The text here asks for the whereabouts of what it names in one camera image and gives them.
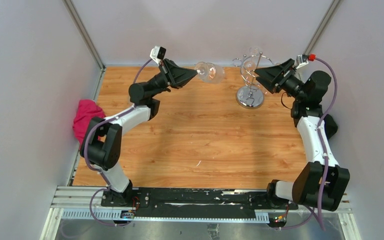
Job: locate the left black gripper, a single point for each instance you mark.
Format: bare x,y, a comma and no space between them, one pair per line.
177,76

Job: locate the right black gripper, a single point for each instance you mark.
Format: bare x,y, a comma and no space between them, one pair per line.
274,73

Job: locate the clear wine glass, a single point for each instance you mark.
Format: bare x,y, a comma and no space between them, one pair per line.
253,52
210,72

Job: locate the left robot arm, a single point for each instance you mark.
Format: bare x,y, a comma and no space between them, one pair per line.
101,146

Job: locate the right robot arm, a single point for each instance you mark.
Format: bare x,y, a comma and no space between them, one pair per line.
322,182

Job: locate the chrome wine glass rack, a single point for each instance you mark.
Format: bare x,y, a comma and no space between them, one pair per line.
251,95

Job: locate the clear wine glass back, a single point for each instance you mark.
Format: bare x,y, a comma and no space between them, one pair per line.
253,52

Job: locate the black cloth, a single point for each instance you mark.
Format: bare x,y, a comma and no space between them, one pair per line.
330,126

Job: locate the pink cloth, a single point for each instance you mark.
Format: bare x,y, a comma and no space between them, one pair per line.
86,110

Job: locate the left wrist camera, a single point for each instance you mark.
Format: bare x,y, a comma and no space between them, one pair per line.
157,54

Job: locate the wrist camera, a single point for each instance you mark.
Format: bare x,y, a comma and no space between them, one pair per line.
303,60
157,54

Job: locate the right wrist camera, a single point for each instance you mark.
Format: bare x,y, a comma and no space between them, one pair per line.
303,60

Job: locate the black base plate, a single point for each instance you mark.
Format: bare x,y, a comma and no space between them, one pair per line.
196,203

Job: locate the aluminium frame rail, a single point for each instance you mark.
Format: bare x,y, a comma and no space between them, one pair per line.
83,202

